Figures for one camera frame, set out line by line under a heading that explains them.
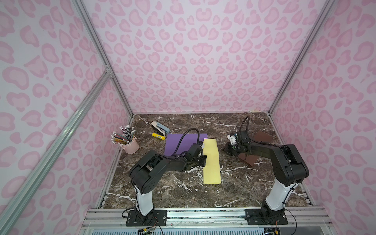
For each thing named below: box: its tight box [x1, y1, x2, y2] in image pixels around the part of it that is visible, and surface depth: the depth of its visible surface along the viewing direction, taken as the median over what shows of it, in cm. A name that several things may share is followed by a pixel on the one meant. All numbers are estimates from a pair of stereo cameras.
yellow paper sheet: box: [203, 138, 222, 185], surface depth 94 cm
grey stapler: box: [150, 120, 170, 137], surface depth 109 cm
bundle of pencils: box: [110, 124, 137, 145], surface depth 92 cm
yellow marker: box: [151, 132, 166, 141], surface depth 106 cm
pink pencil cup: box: [119, 136, 140, 155], surface depth 93 cm
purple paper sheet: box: [164, 133, 209, 156], surface depth 80 cm
